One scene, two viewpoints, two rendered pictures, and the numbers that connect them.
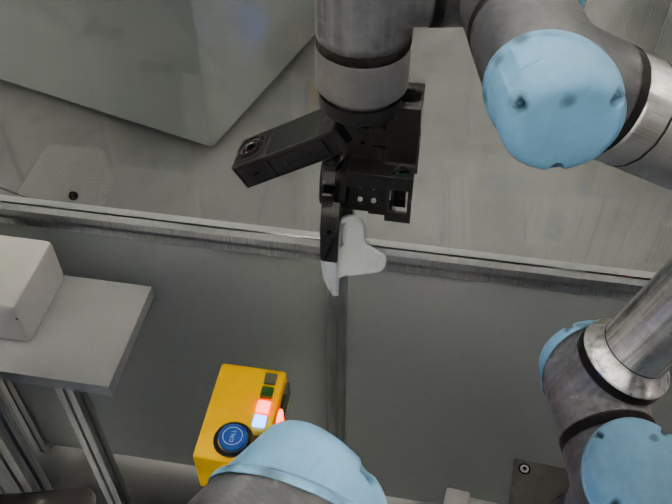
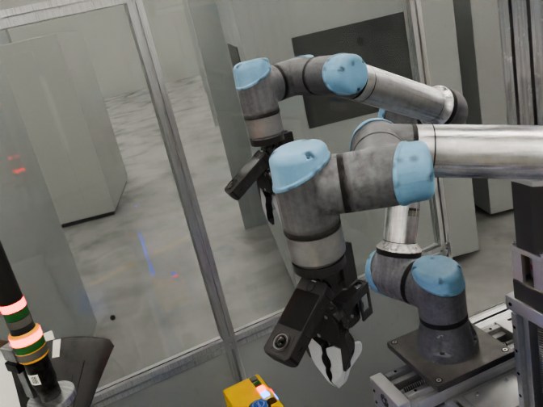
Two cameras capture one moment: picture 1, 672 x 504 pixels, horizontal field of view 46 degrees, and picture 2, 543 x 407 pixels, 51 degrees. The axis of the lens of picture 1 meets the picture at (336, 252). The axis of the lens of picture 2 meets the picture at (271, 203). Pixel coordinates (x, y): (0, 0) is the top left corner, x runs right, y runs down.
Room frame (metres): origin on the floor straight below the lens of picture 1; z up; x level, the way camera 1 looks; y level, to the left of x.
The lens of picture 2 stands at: (-0.45, 0.57, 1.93)
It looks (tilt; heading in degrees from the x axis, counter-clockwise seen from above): 19 degrees down; 330
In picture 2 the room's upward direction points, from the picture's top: 13 degrees counter-clockwise
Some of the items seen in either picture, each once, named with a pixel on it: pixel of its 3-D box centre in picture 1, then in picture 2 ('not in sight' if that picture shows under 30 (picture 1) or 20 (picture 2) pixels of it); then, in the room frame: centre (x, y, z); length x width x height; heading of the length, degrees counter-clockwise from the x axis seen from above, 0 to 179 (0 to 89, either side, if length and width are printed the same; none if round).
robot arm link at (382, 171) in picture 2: not in sight; (384, 172); (0.06, 0.11, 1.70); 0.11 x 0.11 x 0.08; 50
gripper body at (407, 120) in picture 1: (368, 146); (275, 162); (0.54, -0.03, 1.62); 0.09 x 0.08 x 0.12; 80
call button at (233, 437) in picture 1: (232, 438); (258, 406); (0.57, 0.14, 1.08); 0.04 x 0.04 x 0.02
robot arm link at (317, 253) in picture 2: not in sight; (313, 242); (0.12, 0.19, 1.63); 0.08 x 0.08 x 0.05
